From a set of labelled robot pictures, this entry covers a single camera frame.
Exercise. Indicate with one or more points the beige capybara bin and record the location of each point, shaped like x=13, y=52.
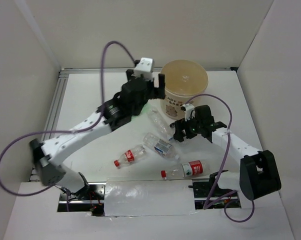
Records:
x=184, y=79

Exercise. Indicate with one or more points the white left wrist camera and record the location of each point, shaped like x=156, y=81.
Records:
x=144, y=68

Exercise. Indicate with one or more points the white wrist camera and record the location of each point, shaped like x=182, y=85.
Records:
x=189, y=111
x=144, y=68

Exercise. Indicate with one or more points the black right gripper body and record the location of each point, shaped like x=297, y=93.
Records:
x=199, y=124

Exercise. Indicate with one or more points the green plastic bottle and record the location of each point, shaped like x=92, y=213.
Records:
x=146, y=108

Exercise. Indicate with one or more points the long clear plastic bottle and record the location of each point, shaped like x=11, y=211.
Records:
x=160, y=123

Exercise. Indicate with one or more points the clear bottle black cap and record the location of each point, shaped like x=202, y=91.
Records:
x=184, y=142

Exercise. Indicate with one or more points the aluminium frame rail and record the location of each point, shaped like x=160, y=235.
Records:
x=77, y=94

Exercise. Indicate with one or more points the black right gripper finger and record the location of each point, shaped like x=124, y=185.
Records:
x=190, y=131
x=179, y=130

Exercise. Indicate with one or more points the small red label bottle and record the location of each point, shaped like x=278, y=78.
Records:
x=131, y=156

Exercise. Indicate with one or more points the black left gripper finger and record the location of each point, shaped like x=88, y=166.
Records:
x=159, y=83
x=130, y=75

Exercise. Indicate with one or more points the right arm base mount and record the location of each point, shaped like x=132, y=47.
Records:
x=201, y=189

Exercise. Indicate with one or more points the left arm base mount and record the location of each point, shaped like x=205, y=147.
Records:
x=92, y=203

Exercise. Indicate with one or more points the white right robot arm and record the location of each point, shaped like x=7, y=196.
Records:
x=258, y=174

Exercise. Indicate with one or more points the clear bottle blue label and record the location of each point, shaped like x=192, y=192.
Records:
x=161, y=147

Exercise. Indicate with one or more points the large red label bottle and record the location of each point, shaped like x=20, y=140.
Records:
x=186, y=170

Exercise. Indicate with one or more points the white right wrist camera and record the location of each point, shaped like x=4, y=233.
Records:
x=189, y=111

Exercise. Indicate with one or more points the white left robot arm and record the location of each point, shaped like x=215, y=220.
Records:
x=48, y=156

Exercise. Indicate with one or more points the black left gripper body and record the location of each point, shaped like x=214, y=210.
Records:
x=151, y=92

